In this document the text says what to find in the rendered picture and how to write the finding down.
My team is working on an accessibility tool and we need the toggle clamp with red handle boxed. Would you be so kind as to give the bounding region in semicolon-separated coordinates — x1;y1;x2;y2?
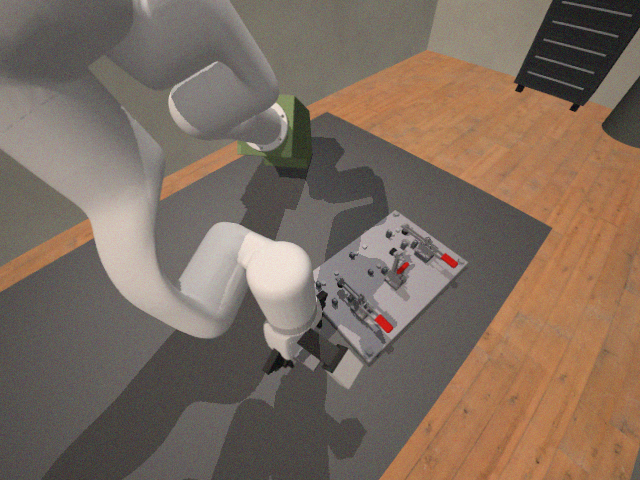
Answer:
336;275;393;333
401;223;458;268

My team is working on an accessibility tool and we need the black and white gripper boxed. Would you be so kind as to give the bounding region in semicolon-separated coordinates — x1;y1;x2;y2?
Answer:
262;290;328;375

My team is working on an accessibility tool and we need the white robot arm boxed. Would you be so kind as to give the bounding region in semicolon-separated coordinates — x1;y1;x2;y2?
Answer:
0;0;317;339

